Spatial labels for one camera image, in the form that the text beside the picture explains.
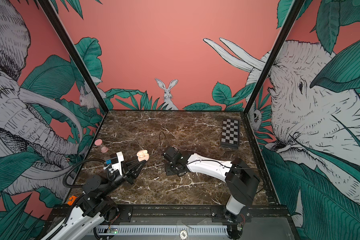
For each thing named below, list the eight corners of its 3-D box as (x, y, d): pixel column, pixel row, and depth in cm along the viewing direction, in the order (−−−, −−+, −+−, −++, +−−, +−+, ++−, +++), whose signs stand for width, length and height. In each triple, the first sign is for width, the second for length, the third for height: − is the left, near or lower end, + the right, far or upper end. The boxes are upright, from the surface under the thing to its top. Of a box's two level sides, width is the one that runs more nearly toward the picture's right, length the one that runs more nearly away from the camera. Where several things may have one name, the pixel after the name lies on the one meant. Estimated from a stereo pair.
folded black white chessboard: (220, 146, 103) (221, 143, 100) (222, 120, 118) (223, 117, 115) (238, 149, 101) (240, 146, 98) (238, 123, 117) (239, 120, 113)
